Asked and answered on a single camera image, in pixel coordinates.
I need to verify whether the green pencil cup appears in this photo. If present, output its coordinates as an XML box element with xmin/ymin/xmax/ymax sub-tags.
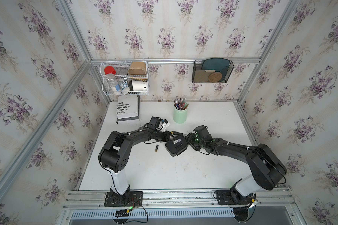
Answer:
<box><xmin>173</xmin><ymin>107</ymin><xmax>187</xmax><ymax>124</ymax></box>

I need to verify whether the black handled screwdriver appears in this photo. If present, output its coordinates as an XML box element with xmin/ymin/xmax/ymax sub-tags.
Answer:
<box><xmin>171</xmin><ymin>131</ymin><xmax>183</xmax><ymax>136</ymax></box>

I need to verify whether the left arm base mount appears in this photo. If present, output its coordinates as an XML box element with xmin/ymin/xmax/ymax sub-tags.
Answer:
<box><xmin>104</xmin><ymin>187</ymin><xmax>143</xmax><ymax>207</ymax></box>

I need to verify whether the white book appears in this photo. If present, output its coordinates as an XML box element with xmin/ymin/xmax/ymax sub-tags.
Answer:
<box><xmin>116</xmin><ymin>95</ymin><xmax>139</xmax><ymax>119</ymax></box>

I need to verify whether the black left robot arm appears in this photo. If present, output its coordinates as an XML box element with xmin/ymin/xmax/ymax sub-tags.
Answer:
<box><xmin>98</xmin><ymin>117</ymin><xmax>180</xmax><ymax>197</ymax></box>

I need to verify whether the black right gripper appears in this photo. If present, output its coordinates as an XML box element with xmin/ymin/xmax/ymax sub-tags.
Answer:
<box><xmin>181</xmin><ymin>132</ymin><xmax>205</xmax><ymax>151</ymax></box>

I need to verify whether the clear plastic bottle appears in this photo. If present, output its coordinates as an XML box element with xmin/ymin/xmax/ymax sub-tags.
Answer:
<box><xmin>106</xmin><ymin>74</ymin><xmax>121</xmax><ymax>92</ymax></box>

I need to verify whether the red lidded jar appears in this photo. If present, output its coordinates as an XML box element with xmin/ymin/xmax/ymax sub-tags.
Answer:
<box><xmin>104</xmin><ymin>66</ymin><xmax>116</xmax><ymax>75</ymax></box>

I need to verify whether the white wire basket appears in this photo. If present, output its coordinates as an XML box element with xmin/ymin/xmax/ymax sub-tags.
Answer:
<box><xmin>100</xmin><ymin>60</ymin><xmax>150</xmax><ymax>96</ymax></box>

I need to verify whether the black mesh wall organizer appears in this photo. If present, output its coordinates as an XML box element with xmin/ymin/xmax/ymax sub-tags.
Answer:
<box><xmin>192</xmin><ymin>60</ymin><xmax>234</xmax><ymax>83</ymax></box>

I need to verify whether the grey book underneath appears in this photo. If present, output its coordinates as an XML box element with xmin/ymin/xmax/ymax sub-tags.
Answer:
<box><xmin>116</xmin><ymin>95</ymin><xmax>141</xmax><ymax>125</ymax></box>

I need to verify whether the teal folder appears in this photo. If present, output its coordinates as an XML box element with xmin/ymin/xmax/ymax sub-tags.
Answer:
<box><xmin>202</xmin><ymin>58</ymin><xmax>231</xmax><ymax>82</ymax></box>

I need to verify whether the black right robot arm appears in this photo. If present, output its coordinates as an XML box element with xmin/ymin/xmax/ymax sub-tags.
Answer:
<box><xmin>187</xmin><ymin>125</ymin><xmax>287</xmax><ymax>202</ymax></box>

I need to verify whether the coloured pencils bundle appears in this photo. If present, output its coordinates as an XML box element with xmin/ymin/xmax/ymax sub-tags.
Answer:
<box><xmin>174</xmin><ymin>98</ymin><xmax>189</xmax><ymax>111</ymax></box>

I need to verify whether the round cork coaster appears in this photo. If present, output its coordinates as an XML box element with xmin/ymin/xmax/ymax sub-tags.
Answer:
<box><xmin>208</xmin><ymin>72</ymin><xmax>223</xmax><ymax>83</ymax></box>

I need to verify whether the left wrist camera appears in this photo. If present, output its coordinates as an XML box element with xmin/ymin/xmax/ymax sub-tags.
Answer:
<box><xmin>160</xmin><ymin>119</ymin><xmax>170</xmax><ymax>132</ymax></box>

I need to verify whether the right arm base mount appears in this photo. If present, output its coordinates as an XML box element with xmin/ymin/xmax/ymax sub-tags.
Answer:
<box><xmin>213</xmin><ymin>187</ymin><xmax>255</xmax><ymax>206</ymax></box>

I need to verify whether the black square alarm clock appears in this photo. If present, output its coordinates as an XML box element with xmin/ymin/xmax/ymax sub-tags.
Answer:
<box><xmin>165</xmin><ymin>135</ymin><xmax>189</xmax><ymax>157</ymax></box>

